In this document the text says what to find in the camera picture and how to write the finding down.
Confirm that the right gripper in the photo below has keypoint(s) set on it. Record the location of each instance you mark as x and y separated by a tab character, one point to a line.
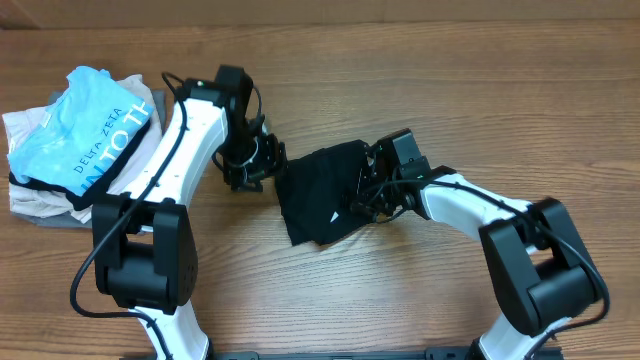
371	208

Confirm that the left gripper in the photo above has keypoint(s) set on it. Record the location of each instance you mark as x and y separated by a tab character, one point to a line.
274	161

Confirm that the black t-shirt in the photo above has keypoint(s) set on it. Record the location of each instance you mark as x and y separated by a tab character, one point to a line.
316	191

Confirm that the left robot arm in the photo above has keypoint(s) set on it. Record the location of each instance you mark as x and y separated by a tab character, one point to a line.
144	254

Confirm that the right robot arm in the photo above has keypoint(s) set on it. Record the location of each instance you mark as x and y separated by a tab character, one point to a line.
542	275

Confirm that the grey folded shirt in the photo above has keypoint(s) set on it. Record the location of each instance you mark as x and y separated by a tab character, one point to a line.
50	222

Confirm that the light blue folded shirt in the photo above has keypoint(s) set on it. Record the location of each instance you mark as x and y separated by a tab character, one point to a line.
82	134

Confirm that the beige folded shirt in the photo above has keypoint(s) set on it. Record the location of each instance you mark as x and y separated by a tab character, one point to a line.
40	205

